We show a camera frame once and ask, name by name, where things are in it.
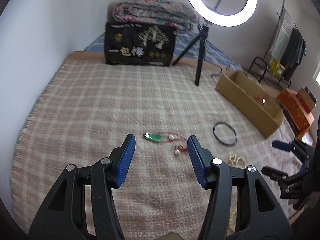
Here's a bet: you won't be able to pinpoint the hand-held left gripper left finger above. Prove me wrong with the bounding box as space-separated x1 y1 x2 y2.
29 133 137 240

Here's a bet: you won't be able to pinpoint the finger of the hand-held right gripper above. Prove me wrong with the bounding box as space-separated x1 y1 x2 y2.
272 138 316 159
261 166 304 188

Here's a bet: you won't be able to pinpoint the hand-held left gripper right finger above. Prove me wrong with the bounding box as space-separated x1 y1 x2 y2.
187 135 293 240

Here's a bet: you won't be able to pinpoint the green jade pendant necklace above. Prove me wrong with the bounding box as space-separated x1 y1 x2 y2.
143 131 188 153

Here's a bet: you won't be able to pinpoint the black bangle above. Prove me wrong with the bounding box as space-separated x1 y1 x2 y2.
213 121 238 146

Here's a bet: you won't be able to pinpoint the orange gift box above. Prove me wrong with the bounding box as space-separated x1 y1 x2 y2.
276 88 315 141

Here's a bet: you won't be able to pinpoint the red and brown box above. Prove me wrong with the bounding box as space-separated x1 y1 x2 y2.
296 86 317 113

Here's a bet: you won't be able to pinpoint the pink checked blanket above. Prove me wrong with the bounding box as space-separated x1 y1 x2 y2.
10 51 311 240

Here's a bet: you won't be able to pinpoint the cardboard box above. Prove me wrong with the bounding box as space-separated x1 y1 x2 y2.
215 70 284 139

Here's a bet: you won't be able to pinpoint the yellow packet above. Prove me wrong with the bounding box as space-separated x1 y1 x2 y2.
268 58 286 77

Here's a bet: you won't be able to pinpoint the black metal stand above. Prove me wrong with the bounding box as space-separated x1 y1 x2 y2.
248 57 292 89

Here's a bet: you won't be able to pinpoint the hanging dark clothes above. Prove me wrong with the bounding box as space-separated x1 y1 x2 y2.
281 27 307 81

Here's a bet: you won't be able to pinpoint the black tripod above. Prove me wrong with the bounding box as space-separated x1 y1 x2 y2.
172 24 213 86

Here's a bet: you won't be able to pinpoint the metal clothes rack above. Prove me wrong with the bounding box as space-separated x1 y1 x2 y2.
262 0 307 81

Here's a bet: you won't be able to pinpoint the folded floral quilt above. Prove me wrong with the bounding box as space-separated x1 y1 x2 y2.
112 0 198 32

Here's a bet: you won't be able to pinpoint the cream bead bracelet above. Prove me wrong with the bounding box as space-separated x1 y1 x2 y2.
228 153 247 167

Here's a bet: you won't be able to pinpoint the red cord jewelry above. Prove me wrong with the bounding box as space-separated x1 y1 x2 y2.
252 95 270 108

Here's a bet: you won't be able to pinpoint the grey cable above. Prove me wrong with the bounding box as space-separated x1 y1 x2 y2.
210 68 224 79

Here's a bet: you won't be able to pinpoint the white ring light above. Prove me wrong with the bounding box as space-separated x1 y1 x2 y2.
183 0 258 27

